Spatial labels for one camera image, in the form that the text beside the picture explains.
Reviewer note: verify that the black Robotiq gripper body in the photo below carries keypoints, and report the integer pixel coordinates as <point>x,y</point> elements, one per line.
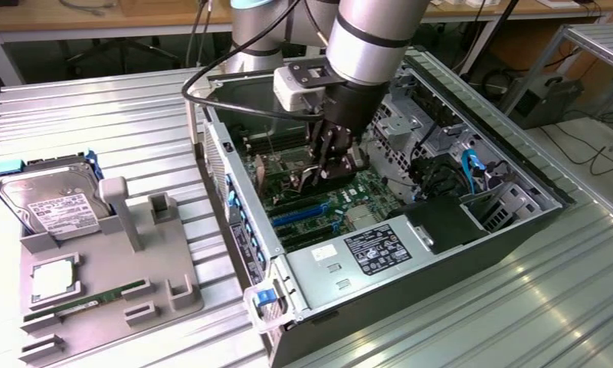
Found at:
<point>352,109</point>

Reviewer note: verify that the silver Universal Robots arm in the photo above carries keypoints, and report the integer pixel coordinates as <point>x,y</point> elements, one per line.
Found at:
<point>368,38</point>

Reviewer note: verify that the CPU socket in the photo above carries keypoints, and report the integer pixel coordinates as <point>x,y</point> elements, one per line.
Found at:
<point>285,163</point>

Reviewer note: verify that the green motherboard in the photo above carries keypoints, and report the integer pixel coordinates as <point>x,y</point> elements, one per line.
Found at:
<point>357,195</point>

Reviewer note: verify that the metal disk bay cage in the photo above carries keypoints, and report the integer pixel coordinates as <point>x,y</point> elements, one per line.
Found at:
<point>404,122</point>

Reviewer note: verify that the blue expansion slot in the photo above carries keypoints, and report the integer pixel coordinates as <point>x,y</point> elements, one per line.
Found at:
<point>298,215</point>

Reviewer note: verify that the black expansion slot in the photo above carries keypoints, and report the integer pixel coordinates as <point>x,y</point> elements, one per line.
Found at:
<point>307,234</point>

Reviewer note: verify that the black plastic fan shroud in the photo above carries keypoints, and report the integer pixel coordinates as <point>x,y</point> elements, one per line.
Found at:
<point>439,222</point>

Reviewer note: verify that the grey power supply unit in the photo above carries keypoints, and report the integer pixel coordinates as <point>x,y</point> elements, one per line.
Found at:
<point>357,264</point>

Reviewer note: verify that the small metal disk bay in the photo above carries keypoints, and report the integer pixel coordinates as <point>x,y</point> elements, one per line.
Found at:
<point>500,209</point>

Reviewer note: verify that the open black PC case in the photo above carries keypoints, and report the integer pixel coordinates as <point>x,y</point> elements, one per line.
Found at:
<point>491,245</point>

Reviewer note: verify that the black box on floor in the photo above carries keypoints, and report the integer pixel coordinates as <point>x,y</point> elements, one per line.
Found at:
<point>544,101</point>

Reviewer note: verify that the blue case latch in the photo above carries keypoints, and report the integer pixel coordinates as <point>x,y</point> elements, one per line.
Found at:
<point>265,298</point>

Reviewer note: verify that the blue disk carrier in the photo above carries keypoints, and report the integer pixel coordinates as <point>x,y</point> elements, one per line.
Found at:
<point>92,165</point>

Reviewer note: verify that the black chair base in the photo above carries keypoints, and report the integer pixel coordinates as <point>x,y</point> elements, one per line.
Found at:
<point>122,53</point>

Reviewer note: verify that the grey parts rack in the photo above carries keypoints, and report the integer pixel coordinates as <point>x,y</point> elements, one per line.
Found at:
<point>112,276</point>

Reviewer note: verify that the wooden desk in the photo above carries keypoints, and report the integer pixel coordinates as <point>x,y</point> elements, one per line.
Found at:
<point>106,11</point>

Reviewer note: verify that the silver hard disk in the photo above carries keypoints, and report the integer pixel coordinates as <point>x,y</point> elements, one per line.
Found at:
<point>48,201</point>

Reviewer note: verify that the green RAM stick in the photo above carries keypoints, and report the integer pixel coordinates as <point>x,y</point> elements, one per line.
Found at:
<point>81,303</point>

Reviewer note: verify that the CPU chip with silver lid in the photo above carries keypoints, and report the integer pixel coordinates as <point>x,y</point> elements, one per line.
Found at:
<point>54,280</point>

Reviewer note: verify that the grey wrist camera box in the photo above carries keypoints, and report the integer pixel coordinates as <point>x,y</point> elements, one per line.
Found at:
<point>296,86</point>

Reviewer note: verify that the aluminium frame table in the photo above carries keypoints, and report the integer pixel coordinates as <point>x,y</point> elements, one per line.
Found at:
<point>600,42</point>

